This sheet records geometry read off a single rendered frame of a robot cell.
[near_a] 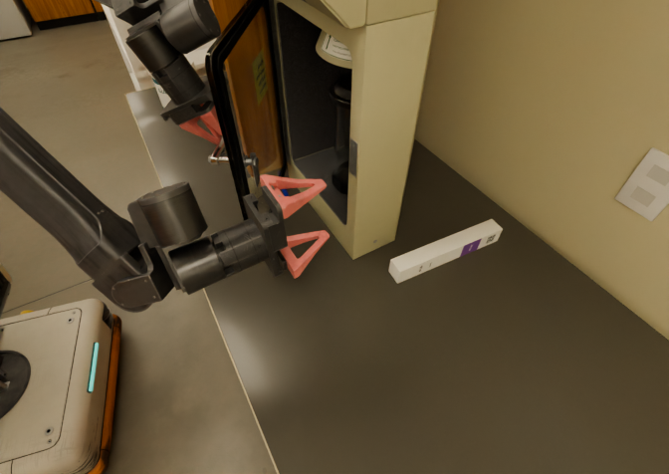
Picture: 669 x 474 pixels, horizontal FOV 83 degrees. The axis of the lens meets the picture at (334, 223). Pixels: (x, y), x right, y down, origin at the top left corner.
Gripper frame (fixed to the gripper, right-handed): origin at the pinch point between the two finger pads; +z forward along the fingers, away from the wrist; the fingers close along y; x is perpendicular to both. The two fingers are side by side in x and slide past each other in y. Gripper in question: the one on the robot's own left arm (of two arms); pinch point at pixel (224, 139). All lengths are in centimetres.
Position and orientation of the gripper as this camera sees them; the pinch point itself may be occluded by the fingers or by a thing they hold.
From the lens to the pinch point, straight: 70.4
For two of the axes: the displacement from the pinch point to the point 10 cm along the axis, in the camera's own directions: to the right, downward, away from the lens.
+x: -1.0, 7.2, -6.8
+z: 4.2, 6.5, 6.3
